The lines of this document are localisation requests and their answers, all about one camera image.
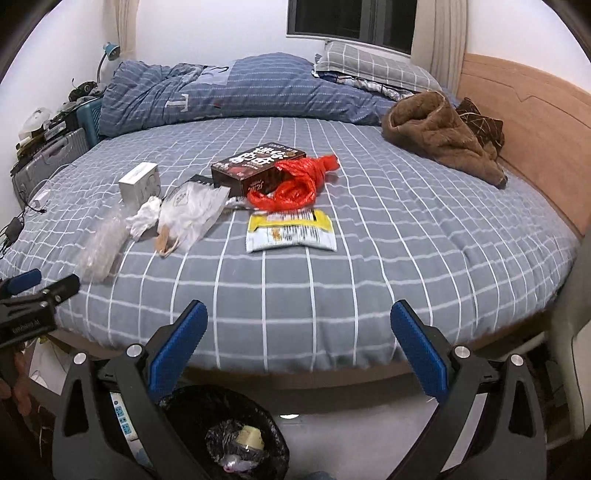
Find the small white box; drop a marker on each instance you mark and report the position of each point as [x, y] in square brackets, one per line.
[138, 182]

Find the pale yellow container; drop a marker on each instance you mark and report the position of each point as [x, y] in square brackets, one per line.
[249, 441]

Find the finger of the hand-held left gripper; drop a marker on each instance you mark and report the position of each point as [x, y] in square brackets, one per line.
[25, 279]
[60, 286]

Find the bed with grey checked sheet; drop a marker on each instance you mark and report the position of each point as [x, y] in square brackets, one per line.
[323, 300]

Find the white tissue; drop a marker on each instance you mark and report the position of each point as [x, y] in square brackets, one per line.
[144, 216]

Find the cream curtain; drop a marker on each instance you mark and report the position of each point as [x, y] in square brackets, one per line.
[128, 27]
[438, 41]

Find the teal suitcase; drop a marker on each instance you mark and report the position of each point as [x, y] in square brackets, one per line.
[90, 120]

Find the trash bin with black liner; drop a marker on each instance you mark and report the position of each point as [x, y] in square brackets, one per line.
[194, 415]

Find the white charger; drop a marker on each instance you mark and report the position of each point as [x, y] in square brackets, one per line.
[41, 194]

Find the white cotton pad bag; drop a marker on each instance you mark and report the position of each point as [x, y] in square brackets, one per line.
[194, 207]

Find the white power strip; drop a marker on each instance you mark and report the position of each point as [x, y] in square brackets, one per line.
[121, 415]

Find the wooden headboard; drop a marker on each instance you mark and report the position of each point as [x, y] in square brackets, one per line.
[545, 138]

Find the grey checked pillow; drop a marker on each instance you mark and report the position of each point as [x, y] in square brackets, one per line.
[369, 62]

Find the dark window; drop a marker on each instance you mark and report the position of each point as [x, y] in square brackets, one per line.
[351, 21]

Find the striped pillow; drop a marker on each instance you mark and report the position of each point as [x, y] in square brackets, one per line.
[369, 85]

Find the black power adapter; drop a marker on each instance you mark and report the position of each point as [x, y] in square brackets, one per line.
[13, 228]

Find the blue desk lamp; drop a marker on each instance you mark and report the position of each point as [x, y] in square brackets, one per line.
[111, 48]

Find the red plastic bag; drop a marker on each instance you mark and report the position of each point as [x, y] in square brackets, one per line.
[295, 184]

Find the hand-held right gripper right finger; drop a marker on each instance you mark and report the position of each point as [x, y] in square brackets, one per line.
[418, 350]

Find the white plastic item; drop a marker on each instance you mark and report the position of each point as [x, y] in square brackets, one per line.
[34, 120]

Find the dark brown patterned cushion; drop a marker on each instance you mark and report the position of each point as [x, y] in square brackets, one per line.
[480, 122]

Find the blue striped quilt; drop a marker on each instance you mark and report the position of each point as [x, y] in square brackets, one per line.
[258, 92]

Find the yellow and white snack packet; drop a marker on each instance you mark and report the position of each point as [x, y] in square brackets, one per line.
[291, 233]

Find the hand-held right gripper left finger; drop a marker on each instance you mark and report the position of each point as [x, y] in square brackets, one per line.
[178, 355]

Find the grey suitcase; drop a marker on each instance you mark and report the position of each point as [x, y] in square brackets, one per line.
[51, 154]

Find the brown fleece garment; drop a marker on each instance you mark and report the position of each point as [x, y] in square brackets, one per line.
[434, 129]

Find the clear plastic bag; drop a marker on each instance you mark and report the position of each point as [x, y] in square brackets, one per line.
[101, 249]

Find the dark brown printed box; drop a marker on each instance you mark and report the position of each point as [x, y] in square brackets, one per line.
[258, 168]

